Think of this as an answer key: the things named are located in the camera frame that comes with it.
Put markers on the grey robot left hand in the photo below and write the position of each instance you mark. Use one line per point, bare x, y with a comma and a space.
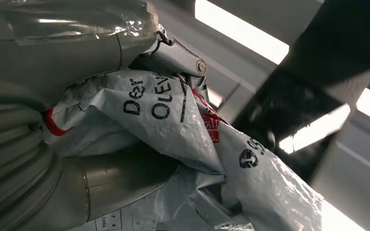
60, 54

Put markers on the grey parcel with red print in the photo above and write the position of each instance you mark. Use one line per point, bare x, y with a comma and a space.
172, 134

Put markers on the black inbound scanning machine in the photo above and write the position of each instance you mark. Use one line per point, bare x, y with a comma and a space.
300, 105

